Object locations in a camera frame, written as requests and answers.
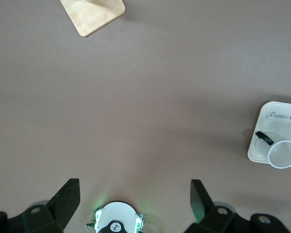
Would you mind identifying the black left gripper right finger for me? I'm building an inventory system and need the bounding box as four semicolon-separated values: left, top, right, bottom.
184;179;291;233

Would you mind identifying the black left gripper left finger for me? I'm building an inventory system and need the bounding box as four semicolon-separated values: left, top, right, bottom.
0;179;81;233

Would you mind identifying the white smiley cup black handle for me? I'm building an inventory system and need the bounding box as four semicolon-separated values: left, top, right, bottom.
255;131;291;169

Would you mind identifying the beige plastic tray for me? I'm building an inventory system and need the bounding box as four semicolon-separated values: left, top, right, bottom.
247;101;291;169

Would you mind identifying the wooden mug stand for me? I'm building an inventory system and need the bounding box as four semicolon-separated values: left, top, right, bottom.
59;0;126;38

